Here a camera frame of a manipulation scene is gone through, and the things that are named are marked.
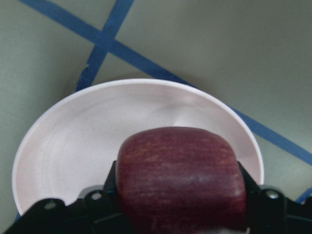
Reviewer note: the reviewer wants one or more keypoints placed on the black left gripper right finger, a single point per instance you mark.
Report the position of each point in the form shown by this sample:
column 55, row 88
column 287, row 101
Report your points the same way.
column 269, row 211

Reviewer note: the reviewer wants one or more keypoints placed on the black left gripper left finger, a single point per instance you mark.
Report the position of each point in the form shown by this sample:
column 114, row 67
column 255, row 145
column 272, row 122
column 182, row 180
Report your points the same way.
column 97, row 212

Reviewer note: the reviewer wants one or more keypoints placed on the red apple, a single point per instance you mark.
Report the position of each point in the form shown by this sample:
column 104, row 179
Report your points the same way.
column 180, row 180

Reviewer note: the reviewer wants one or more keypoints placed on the pink plate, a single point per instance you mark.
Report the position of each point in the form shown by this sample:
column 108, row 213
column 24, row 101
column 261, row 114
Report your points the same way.
column 71, row 147

